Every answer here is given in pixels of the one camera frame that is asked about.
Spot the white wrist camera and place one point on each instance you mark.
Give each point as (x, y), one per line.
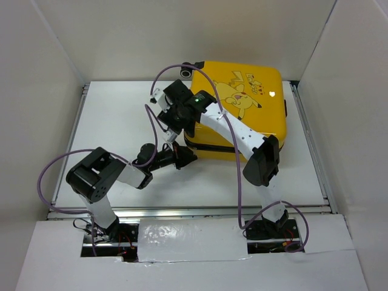
(159, 97)
(170, 136)

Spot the white foil cover sheet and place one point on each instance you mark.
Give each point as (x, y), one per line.
(190, 240)

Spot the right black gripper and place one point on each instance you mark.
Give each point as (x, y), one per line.
(167, 117)

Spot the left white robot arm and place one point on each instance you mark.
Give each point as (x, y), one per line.
(94, 175)

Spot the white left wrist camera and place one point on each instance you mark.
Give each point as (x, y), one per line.
(170, 136)

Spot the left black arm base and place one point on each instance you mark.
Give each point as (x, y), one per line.
(123, 243)

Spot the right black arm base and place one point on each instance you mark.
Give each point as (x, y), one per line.
(261, 240)

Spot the yellow suitcase with grey lining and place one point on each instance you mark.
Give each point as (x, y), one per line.
(251, 93)

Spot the aluminium front rail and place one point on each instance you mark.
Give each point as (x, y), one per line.
(135, 213)

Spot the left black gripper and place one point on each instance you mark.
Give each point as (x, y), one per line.
(182, 157)

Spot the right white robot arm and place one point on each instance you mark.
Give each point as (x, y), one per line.
(256, 155)

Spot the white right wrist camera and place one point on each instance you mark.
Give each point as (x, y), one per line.
(159, 97)

